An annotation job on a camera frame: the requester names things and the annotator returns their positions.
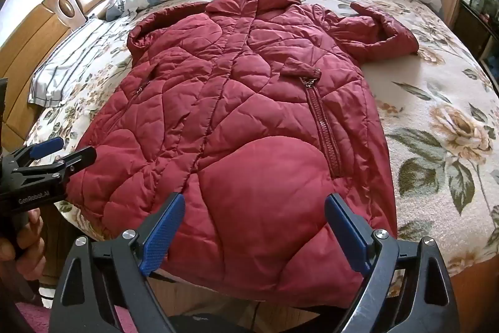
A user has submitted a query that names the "red quilted down coat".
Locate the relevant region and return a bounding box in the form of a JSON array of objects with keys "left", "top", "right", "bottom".
[{"left": 67, "top": 0, "right": 419, "bottom": 307}]

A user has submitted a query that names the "person's left hand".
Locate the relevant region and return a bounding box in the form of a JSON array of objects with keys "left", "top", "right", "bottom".
[{"left": 15, "top": 208, "right": 46, "bottom": 281}]

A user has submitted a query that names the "striped white pillow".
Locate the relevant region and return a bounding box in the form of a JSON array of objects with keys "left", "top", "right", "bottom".
[{"left": 28, "top": 18, "right": 113, "bottom": 108}]

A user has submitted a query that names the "wooden headboard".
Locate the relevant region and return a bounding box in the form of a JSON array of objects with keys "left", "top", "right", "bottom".
[{"left": 1, "top": 0, "right": 111, "bottom": 151}]

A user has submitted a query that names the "floral cream bed blanket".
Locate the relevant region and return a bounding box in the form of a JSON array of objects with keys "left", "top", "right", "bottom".
[{"left": 23, "top": 0, "right": 499, "bottom": 278}]

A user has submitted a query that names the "dark shelf with items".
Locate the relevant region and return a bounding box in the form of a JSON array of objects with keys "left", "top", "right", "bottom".
[{"left": 453, "top": 0, "right": 498, "bottom": 92}]

